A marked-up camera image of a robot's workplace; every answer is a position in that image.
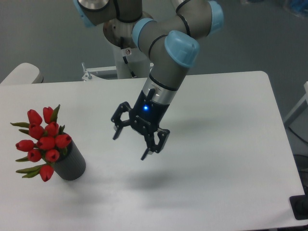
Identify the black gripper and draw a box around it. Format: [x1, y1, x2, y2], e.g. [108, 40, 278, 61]
[111, 91, 170, 160]

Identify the red tulip bouquet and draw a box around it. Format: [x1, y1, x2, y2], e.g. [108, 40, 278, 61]
[11, 105, 72, 182]

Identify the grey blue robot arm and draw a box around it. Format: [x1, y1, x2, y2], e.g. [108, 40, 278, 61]
[74, 0, 224, 156]

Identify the dark grey ribbed vase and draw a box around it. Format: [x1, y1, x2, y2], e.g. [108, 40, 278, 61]
[54, 141, 86, 181]

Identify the white chair seat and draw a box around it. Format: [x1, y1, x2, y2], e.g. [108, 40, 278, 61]
[0, 63, 44, 86]

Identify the black device at table edge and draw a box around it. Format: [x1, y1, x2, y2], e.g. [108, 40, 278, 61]
[289, 195, 308, 220]

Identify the blue plastic item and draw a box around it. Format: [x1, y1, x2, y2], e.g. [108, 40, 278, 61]
[283, 0, 308, 18]

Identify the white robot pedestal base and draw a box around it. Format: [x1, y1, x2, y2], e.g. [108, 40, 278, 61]
[81, 18, 154, 82]

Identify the white furniture frame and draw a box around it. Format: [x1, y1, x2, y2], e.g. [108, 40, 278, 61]
[283, 82, 308, 128]

